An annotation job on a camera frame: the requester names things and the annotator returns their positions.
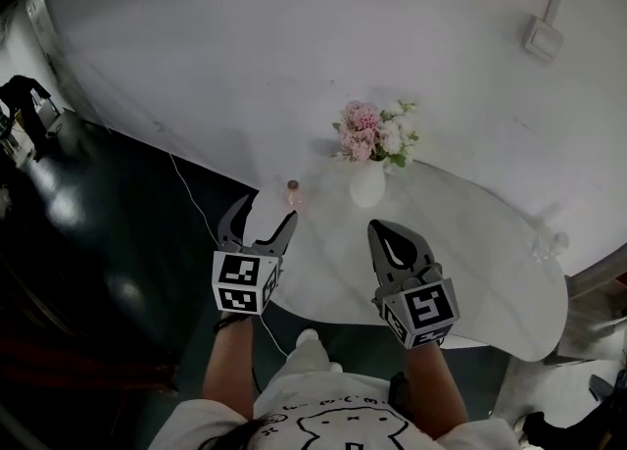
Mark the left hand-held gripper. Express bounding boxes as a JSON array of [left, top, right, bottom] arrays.
[[211, 193, 299, 317]]

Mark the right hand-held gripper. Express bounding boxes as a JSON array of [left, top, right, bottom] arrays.
[[367, 220, 460, 350]]

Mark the small pink bottle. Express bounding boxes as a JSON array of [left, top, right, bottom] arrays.
[[284, 179, 307, 215]]

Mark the person's left forearm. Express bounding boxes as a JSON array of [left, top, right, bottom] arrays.
[[201, 314, 257, 424]]

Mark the person's right forearm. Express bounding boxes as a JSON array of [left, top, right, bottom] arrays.
[[403, 339, 470, 440]]

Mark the white vase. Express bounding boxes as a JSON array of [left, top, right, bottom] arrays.
[[349, 157, 388, 210]]

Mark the white table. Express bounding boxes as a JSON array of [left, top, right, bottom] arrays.
[[250, 157, 570, 364]]

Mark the black wristband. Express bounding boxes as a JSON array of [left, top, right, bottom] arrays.
[[213, 312, 247, 335]]

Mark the pink and white flower bouquet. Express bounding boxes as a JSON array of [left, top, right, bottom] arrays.
[[331, 99, 421, 170]]

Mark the person's white trouser leg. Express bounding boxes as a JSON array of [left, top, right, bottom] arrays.
[[266, 338, 345, 396]]

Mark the black waist device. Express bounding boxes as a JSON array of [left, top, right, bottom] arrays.
[[388, 371, 413, 421]]

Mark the clear glass ornament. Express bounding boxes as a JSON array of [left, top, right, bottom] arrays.
[[527, 230, 571, 264]]

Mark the white printed t-shirt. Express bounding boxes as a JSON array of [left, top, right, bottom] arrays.
[[145, 371, 521, 450]]

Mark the white door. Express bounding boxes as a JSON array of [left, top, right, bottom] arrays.
[[23, 0, 94, 121]]

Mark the thin white cable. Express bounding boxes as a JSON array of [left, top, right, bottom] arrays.
[[168, 152, 291, 359]]

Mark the white wall switch box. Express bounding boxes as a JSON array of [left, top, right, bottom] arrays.
[[520, 13, 565, 66]]

